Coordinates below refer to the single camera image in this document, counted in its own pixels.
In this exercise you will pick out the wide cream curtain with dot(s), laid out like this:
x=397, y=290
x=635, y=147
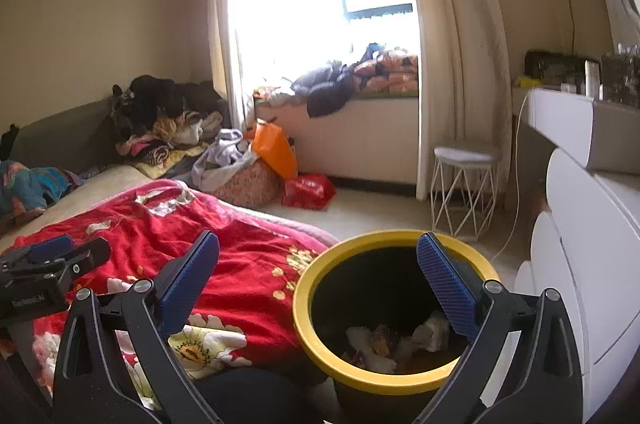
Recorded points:
x=460, y=79

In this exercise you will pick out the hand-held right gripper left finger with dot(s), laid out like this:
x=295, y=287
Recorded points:
x=187, y=274

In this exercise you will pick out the black cloth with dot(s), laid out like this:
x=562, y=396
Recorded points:
x=9, y=139

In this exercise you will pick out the white drawer cabinet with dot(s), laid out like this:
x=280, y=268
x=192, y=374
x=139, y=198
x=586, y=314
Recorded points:
x=585, y=254

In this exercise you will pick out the dark organizer box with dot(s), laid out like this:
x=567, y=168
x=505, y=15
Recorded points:
x=620, y=79

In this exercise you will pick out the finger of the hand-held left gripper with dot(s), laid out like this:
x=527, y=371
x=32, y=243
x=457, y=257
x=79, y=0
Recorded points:
x=87, y=256
x=50, y=248

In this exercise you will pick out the orange patterned quilt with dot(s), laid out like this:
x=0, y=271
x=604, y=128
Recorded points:
x=390, y=76

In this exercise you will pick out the small pile of light clothes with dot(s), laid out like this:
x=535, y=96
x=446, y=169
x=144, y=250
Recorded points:
x=272, y=96

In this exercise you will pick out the white window seat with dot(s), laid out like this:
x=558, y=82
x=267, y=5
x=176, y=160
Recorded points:
x=360, y=139

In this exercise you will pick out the narrow cream curtain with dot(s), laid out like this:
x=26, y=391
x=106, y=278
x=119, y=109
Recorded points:
x=220, y=54

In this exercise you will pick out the yellow packet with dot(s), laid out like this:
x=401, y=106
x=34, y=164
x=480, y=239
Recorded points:
x=529, y=82

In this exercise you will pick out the pile of dark clothes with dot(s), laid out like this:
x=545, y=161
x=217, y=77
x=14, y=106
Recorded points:
x=150, y=96

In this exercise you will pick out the black yellow-rimmed trash bin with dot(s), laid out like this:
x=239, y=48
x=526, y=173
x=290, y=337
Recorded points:
x=360, y=294

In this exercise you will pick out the white charger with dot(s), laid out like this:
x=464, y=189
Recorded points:
x=568, y=88

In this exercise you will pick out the grey bed headboard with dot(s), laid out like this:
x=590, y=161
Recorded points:
x=65, y=129

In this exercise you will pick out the beige mattress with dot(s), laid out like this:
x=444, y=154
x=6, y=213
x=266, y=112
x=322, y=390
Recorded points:
x=95, y=194

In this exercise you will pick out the orange bag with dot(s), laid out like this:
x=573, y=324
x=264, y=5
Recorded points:
x=275, y=149

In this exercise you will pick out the arched mirror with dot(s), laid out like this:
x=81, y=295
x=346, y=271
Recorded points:
x=620, y=4

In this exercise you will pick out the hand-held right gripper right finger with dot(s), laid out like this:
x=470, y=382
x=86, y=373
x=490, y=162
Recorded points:
x=445, y=279

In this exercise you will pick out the black bag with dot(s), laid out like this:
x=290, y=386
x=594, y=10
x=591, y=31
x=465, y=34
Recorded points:
x=550, y=66

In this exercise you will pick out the white bottle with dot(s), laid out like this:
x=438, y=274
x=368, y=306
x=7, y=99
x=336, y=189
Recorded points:
x=592, y=79

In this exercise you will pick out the white vanity desk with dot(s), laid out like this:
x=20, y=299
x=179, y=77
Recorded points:
x=565, y=119

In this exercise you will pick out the teal floral garment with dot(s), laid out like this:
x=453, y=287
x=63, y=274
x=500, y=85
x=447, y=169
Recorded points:
x=30, y=186

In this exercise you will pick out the red plastic bag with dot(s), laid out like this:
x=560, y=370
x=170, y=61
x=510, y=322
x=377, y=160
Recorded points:
x=307, y=191

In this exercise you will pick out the red floral blanket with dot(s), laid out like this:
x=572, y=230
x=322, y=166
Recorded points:
x=240, y=284

